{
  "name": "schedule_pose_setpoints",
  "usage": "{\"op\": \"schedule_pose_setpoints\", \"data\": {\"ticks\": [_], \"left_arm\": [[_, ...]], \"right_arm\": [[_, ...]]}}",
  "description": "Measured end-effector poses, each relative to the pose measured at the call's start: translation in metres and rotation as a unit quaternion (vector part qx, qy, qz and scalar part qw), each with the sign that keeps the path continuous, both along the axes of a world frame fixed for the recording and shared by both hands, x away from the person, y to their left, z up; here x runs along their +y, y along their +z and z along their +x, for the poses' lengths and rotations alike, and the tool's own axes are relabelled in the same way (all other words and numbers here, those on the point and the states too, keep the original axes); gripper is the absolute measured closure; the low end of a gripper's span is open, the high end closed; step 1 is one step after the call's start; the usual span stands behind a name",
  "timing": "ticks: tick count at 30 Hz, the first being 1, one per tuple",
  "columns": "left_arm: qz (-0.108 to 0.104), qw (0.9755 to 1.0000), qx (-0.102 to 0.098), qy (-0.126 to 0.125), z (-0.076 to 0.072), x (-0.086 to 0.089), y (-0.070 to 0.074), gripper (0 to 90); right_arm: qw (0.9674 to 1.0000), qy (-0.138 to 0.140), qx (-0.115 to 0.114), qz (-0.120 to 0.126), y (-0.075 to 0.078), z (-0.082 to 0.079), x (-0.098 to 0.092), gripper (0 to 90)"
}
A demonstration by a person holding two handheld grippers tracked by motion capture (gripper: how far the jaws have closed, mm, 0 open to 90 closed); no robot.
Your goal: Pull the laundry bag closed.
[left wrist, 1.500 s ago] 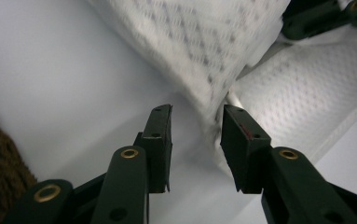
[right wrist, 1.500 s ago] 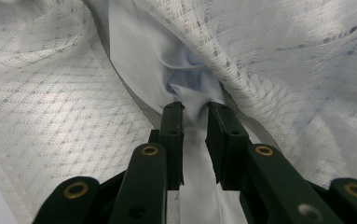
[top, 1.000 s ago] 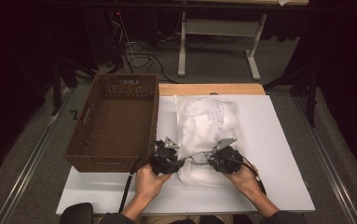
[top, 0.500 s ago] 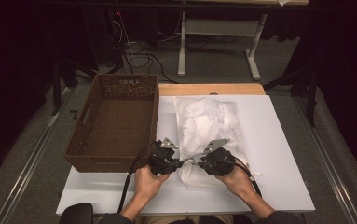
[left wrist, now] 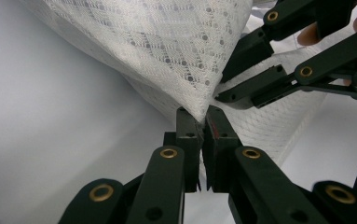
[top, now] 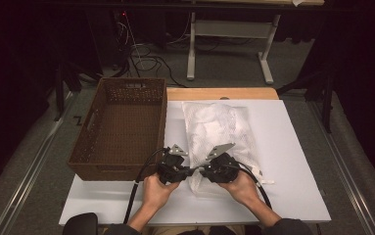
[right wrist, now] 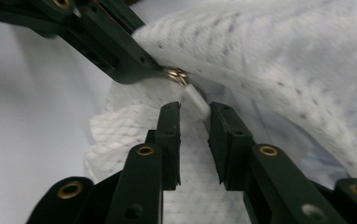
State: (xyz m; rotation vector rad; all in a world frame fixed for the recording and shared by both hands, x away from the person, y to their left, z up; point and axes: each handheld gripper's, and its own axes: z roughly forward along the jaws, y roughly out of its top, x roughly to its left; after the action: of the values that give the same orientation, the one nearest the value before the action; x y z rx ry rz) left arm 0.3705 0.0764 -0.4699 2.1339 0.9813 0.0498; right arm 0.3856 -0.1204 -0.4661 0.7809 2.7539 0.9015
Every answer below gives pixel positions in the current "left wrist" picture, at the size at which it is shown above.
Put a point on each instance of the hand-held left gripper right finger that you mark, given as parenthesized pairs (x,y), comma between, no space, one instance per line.
(254,186)

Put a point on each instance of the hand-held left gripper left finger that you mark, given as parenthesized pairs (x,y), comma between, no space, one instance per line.
(167,186)

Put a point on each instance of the white mesh laundry bag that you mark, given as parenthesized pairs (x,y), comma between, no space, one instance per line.
(151,37)

